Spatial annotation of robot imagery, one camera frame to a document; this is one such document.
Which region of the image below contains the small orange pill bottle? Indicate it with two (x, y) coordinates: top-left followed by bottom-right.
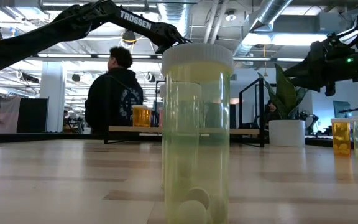
(330, 118), (354, 157)

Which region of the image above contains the large orange pill bottle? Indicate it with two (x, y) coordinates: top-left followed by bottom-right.
(132, 104), (152, 128)

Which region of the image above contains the wooden shelf board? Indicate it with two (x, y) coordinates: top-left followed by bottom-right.
(108, 125), (260, 137)

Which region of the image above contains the green snake plant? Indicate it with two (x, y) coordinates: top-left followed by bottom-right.
(257, 63), (310, 121)

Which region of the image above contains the black computer monitor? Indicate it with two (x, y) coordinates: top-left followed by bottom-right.
(333, 100), (352, 119)

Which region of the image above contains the white plant pot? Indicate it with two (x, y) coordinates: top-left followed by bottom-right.
(268, 119), (306, 148)

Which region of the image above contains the round ceiling fixture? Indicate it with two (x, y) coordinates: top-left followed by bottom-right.
(224, 9), (237, 22)

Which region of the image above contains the white building column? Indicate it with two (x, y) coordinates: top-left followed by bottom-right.
(40, 60), (67, 133)

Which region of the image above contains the black partition panel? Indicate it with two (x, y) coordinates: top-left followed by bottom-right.
(16, 97), (49, 134)

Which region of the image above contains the pale hanging cloth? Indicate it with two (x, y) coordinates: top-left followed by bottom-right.
(0, 95), (22, 134)

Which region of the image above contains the silver spiral ventilation duct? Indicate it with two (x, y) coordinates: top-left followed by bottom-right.
(157, 2), (193, 32)
(232, 0), (294, 58)

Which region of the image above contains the black metal shelf side frame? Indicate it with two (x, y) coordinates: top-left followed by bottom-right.
(238, 77), (265, 149)
(103, 126), (127, 145)

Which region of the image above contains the black aluminium frame rail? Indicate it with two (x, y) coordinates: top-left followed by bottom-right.
(0, 132), (358, 149)

